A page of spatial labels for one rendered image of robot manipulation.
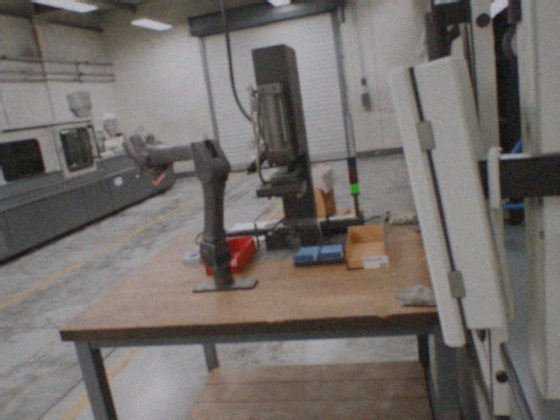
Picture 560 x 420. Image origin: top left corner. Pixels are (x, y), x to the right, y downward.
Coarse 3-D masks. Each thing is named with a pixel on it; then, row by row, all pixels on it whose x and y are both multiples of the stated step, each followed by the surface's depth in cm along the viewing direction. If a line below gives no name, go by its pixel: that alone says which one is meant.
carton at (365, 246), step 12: (348, 228) 172; (360, 228) 173; (372, 228) 172; (348, 240) 161; (360, 240) 174; (372, 240) 173; (384, 240) 171; (348, 252) 156; (360, 252) 164; (372, 252) 163; (384, 252) 148; (348, 264) 151; (360, 264) 150; (372, 264) 149; (384, 264) 149
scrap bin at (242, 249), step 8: (232, 240) 187; (240, 240) 186; (248, 240) 185; (232, 248) 187; (240, 248) 187; (248, 248) 176; (240, 256) 165; (248, 256) 175; (232, 264) 172; (240, 264) 164; (208, 272) 164; (232, 272) 163; (240, 272) 163
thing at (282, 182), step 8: (280, 168) 179; (288, 168) 200; (296, 168) 188; (272, 176) 177; (280, 176) 176; (288, 176) 175; (296, 176) 185; (264, 184) 187; (272, 184) 180; (280, 184) 179; (288, 184) 179; (296, 184) 177; (304, 184) 180; (256, 192) 180; (264, 192) 179; (272, 192) 179; (280, 192) 178; (288, 192) 177; (296, 192) 177
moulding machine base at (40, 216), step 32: (128, 160) 879; (0, 192) 595; (32, 192) 646; (64, 192) 707; (96, 192) 780; (128, 192) 870; (0, 224) 590; (32, 224) 641; (64, 224) 701; (0, 256) 586
